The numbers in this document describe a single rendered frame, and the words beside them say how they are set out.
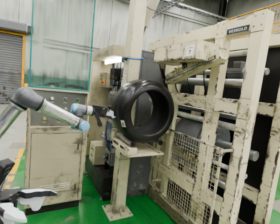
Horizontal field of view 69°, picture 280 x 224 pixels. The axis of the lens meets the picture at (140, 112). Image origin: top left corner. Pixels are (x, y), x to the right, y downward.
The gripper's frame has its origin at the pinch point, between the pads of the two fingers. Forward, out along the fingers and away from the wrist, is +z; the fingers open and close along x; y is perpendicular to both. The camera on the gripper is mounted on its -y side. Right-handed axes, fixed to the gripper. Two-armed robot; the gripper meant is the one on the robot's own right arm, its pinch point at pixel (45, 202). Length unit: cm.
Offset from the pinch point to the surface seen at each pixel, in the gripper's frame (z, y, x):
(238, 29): 87, -99, -107
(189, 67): 57, -72, -128
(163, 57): 34, -81, -139
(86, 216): -26, 85, -160
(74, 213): -40, 85, -162
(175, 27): 142, -549, -1118
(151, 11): 16, -141, -174
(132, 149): 15, 4, -119
